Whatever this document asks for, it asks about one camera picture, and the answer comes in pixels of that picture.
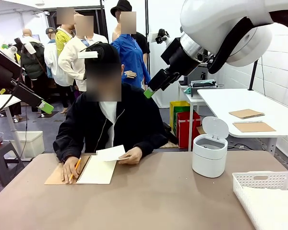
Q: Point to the brown cardboard box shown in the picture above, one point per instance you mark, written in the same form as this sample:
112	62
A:
201	130

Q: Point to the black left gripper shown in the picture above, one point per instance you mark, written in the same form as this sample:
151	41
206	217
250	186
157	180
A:
2	72

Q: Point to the person's left hand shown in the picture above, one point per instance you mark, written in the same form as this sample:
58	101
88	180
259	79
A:
133	157

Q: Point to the white perforated plastic basket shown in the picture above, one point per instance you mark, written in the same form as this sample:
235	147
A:
244	182

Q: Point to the black stand pole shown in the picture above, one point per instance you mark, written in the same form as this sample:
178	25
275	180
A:
252	79

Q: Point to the black tray with items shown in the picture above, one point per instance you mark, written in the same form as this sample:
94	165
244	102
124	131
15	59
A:
201	92

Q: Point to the black backdrop pole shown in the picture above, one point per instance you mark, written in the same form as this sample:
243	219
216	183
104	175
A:
147	16

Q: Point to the red shopping bag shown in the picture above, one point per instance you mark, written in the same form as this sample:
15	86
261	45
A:
183	130

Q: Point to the person in black jacket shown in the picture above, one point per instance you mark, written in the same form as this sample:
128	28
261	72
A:
134	119

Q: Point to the capped person in white shirt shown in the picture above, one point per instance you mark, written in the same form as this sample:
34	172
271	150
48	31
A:
51	60

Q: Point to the grey plastic stool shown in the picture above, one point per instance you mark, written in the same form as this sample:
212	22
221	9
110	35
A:
2	149

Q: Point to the person's left forearm black sleeve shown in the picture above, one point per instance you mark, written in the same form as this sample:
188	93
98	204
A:
154	142

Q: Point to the white plastic crate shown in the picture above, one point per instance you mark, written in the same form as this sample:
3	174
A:
33	146

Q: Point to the brown cardboard spiral notebook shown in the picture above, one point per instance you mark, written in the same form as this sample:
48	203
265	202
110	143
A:
254	127
246	113

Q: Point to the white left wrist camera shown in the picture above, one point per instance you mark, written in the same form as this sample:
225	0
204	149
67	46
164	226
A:
28	48

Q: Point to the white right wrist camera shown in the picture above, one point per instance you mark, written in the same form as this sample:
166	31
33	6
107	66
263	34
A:
162	38

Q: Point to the grey coffee machine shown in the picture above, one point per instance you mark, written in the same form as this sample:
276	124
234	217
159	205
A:
194	76

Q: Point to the white notebook page sheet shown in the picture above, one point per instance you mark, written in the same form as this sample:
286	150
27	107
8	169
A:
110	153

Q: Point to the black cap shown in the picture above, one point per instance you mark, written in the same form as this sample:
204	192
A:
108	54

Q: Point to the large white side table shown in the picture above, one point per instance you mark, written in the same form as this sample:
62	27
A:
242	100

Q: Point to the green yellow shopping bag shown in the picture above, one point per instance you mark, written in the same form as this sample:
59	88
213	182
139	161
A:
173	116

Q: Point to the mannequin in blue shirt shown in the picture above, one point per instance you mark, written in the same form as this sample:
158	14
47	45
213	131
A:
132	55

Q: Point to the small white side table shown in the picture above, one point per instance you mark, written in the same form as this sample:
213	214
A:
190	119

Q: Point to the yellow pencil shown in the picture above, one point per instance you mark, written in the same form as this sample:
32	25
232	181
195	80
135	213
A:
77	164

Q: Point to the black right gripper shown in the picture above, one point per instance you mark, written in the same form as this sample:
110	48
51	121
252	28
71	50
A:
180	60

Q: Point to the white desk with leg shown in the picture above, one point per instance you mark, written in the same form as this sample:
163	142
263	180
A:
0	100

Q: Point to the person in yellow jacket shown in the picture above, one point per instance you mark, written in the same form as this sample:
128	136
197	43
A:
61	40

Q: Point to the black chair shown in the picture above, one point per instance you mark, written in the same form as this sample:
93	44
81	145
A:
170	135

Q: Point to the white head-mounted camera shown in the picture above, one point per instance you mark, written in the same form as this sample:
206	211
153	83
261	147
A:
86	55

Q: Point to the white trash can with lid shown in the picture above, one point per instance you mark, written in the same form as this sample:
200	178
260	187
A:
207	163

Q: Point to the spiral notebook brown cover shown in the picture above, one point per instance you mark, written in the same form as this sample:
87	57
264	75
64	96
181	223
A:
98	172

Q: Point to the black bucket hat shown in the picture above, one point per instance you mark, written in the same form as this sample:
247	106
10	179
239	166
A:
121	7

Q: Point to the person's right hand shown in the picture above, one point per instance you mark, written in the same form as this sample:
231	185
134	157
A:
70	171

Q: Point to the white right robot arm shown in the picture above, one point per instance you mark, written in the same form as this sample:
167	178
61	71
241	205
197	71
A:
206	19

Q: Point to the teal cloth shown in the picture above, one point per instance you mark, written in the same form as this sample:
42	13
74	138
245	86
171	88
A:
187	90

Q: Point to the mannequin in dark vest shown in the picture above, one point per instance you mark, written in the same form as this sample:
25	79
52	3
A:
33	64

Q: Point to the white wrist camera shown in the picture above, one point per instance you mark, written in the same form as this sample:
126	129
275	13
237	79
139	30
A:
28	48
162	38

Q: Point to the mannequin in black shirt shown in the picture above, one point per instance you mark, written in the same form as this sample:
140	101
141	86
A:
142	43

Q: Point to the person in cream jacket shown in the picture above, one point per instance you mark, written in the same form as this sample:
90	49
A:
69	62

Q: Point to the person's right forearm black sleeve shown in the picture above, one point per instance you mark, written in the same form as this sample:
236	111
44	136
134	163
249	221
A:
64	143

